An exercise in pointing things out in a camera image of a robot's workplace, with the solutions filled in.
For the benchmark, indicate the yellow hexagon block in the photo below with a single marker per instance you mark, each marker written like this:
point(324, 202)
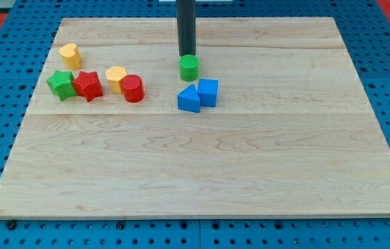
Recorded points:
point(114, 75)

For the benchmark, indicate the red star block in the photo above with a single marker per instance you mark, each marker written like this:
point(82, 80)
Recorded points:
point(87, 85)

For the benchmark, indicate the green star block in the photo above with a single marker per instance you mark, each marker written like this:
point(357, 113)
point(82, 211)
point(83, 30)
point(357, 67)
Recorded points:
point(61, 84)

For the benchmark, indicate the yellow heart block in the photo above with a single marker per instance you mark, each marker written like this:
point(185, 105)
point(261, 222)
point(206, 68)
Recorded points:
point(71, 56)

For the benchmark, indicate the blue triangle block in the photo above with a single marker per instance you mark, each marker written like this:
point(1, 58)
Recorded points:
point(188, 99)

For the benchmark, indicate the blue cube block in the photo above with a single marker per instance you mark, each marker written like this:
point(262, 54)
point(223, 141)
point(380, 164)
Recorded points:
point(207, 92)

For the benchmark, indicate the green cylinder block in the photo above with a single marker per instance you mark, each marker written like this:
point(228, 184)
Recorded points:
point(188, 68)

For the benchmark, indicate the red cylinder block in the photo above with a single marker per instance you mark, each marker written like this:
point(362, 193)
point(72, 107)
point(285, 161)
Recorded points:
point(132, 88)

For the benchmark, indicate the light wooden board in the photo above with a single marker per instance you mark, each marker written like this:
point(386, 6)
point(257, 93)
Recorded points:
point(292, 136)

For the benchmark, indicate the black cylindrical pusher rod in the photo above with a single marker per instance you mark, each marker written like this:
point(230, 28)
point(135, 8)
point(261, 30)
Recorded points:
point(186, 26)

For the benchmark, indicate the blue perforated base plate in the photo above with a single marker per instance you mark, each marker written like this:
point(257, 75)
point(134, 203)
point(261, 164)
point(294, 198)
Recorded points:
point(25, 40)

